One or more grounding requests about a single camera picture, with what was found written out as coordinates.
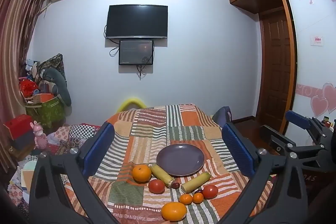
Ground grey plush toy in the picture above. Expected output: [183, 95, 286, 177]
[43, 67, 72, 107]

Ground yellow corn cob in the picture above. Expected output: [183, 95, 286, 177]
[150, 164, 175, 186]
[181, 172, 211, 193]

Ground yellow curved foam piece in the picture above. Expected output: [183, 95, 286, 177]
[117, 98, 148, 113]

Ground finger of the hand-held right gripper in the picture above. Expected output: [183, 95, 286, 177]
[259, 125, 298, 155]
[285, 110, 332, 144]

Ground pink rabbit toy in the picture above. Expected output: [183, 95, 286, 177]
[33, 120, 48, 150]

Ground green patterned storage box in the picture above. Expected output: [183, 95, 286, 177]
[25, 96, 67, 127]

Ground black wall television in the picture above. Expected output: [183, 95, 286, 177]
[105, 5, 169, 40]

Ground large orange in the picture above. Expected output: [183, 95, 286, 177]
[161, 202, 188, 222]
[132, 164, 152, 183]

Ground dark patterned cushion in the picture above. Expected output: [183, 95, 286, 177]
[39, 54, 67, 83]

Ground red plastic bag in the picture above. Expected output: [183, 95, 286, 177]
[19, 79, 40, 99]

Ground striped patchwork blanket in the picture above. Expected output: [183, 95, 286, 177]
[60, 103, 274, 224]

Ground black monitor cable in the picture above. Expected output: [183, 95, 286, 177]
[136, 63, 149, 81]

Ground brown wooden door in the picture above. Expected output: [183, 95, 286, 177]
[259, 10, 292, 125]

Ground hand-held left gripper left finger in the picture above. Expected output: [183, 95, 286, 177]
[29, 122, 124, 224]

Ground red box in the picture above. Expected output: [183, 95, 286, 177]
[3, 114, 35, 150]

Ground white wardrobe door with hearts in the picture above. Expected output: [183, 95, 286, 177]
[280, 0, 336, 135]

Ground striped brown curtain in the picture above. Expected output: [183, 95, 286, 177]
[0, 0, 51, 170]

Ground purple plate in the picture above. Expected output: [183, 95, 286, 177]
[156, 143, 205, 177]

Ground red tomato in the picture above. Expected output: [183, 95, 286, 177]
[202, 184, 219, 199]
[148, 179, 166, 194]

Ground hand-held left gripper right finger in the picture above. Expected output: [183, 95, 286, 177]
[222, 122, 308, 224]

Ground black looped wall cable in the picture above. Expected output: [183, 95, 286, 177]
[104, 25, 121, 58]

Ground small black wall monitor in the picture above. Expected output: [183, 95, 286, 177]
[118, 39, 154, 66]

